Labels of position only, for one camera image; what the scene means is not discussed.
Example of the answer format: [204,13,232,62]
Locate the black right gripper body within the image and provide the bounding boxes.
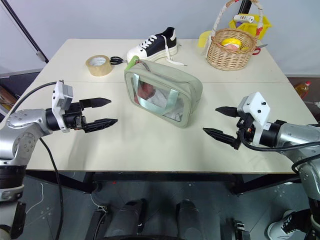
[235,112,256,146]

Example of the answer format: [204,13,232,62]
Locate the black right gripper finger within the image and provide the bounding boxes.
[215,106,240,119]
[202,127,241,151]

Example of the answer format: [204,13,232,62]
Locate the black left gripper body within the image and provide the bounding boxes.
[62,100,88,132]

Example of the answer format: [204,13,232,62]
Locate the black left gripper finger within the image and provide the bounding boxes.
[79,97,112,110]
[82,118,119,134]

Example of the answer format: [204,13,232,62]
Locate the green transparent toiletry bag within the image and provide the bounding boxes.
[123,59,204,129]

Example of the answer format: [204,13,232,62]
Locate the brown packing tape roll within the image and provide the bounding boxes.
[85,54,113,77]

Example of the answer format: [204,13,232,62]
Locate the woven wicker basket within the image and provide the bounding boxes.
[205,0,265,72]

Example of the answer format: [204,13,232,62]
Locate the yellow oil bottle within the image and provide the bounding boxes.
[294,80,312,100]

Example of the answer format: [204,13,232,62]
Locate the yellow plastic piece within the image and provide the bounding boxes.
[198,30,213,49]

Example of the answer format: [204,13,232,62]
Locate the black and white sneaker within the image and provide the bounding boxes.
[126,26,188,67]

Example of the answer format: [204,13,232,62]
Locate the yellow plastic bin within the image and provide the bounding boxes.
[228,15,273,41]

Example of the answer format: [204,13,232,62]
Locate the white marker pen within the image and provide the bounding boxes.
[233,14,255,24]

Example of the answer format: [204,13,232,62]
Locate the black tripod pole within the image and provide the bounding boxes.
[1,0,50,64]

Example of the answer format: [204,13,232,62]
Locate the white and black shoe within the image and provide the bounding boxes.
[267,209,312,238]

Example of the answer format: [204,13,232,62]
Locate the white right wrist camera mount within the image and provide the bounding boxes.
[236,91,271,146]

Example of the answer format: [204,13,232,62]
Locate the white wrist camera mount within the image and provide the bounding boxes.
[51,80,74,134]
[236,91,271,146]

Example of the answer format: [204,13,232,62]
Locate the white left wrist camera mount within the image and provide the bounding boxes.
[51,80,74,134]

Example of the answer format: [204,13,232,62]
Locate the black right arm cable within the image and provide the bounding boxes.
[237,119,320,176]

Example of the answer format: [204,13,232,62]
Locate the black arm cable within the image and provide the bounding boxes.
[237,119,320,176]
[9,81,64,240]

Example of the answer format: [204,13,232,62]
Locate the black handled scissors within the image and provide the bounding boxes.
[109,56,125,66]

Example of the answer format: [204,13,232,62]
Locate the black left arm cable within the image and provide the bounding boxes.
[9,81,64,240]

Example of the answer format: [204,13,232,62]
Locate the red handled scissors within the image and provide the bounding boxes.
[251,43,269,56]

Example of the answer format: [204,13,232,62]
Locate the black table frame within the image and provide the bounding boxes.
[24,169,305,196]

